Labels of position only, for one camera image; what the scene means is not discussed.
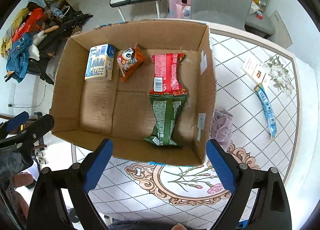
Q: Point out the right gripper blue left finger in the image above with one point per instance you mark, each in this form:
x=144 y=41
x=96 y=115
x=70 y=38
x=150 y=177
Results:
x=47 y=208

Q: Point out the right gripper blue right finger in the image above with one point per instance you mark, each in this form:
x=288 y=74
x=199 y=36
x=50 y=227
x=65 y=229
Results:
x=271 y=208

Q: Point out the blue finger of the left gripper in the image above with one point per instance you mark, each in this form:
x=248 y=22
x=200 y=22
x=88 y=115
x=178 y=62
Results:
x=32 y=133
x=13 y=125

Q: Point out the long blue snack packet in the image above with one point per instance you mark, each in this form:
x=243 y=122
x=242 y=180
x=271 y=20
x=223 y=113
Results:
x=268 y=110

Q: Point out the purple knitted cloth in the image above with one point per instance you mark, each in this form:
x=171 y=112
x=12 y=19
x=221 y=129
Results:
x=221 y=128

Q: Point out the yellow blue tissue pack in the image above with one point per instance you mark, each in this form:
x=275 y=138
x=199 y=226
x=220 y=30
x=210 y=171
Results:
x=100 y=62

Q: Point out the white card box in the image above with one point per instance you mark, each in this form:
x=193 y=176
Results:
x=255 y=70

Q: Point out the green snack packet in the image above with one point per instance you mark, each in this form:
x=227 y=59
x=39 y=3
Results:
x=166 y=109

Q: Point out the orange cartoon snack bag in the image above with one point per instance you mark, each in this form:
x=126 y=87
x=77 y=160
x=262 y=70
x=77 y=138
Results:
x=129 y=61

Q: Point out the red snack packet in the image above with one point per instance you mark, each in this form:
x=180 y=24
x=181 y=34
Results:
x=165 y=74

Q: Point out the pile of colourful clothes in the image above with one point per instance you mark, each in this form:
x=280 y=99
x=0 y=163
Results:
x=30 y=42

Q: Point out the patterned floral table mat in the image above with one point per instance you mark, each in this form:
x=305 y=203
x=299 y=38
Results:
x=194 y=196

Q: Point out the brown cardboard box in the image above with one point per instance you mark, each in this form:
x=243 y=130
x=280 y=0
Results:
x=87 y=112

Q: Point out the leaning beige panel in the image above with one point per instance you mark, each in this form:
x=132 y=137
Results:
x=281 y=35

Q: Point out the far grey chair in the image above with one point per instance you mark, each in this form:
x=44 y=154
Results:
x=257 y=21

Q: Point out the items on grey chair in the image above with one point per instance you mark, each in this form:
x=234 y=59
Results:
x=257 y=8

